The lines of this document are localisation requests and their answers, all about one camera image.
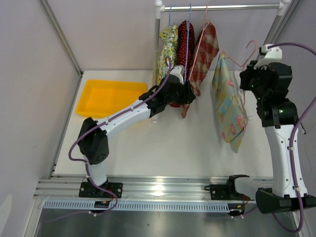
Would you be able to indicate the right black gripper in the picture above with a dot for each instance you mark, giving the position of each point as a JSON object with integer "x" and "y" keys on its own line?
{"x": 247, "y": 77}

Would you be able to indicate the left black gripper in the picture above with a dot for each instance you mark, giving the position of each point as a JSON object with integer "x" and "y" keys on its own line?
{"x": 185, "y": 91}

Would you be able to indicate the red plaid skirt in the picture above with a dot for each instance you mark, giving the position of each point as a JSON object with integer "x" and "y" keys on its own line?
{"x": 209, "y": 48}

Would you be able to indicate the pastel floral cloth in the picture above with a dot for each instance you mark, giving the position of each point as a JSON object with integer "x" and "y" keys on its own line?
{"x": 229, "y": 112}

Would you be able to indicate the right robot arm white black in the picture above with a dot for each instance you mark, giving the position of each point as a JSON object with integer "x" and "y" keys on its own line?
{"x": 279, "y": 117}

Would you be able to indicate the lemon print skirt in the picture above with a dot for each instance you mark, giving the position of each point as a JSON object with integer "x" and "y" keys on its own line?
{"x": 173, "y": 42}

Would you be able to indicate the red polka dot skirt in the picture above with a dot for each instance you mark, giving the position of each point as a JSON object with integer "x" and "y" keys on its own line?
{"x": 181, "y": 54}

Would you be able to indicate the yellow plastic tray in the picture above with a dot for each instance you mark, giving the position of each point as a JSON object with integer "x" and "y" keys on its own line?
{"x": 101, "y": 98}

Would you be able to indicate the metal clothes rack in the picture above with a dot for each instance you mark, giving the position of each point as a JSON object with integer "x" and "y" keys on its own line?
{"x": 281, "y": 7}

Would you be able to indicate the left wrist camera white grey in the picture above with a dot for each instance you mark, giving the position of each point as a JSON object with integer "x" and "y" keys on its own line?
{"x": 178, "y": 72}

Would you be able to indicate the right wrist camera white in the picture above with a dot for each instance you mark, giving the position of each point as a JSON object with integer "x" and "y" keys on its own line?
{"x": 270, "y": 54}

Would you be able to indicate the blue wire hanger right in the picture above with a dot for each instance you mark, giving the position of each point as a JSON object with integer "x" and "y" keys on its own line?
{"x": 188, "y": 23}

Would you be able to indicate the blue wire hanger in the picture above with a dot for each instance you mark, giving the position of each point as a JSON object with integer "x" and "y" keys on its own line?
{"x": 188, "y": 23}
{"x": 168, "y": 34}

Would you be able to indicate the blue wire hanger left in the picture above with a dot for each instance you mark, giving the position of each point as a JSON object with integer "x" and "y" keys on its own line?
{"x": 168, "y": 34}

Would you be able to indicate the slotted cable duct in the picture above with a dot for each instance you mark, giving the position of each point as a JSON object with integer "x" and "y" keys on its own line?
{"x": 138, "y": 206}

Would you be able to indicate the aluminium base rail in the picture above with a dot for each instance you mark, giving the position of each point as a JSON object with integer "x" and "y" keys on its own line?
{"x": 135, "y": 188}

